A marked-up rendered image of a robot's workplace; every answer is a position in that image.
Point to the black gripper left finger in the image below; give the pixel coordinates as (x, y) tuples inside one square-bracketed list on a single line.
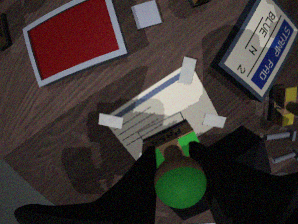
[(131, 201)]

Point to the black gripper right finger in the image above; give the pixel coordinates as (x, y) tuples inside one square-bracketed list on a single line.
[(238, 194)]

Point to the green-knobbed rubber stamp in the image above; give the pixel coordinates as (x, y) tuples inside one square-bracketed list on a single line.
[(179, 181)]

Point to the white taped paper card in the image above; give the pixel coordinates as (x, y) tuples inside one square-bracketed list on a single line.
[(175, 98)]

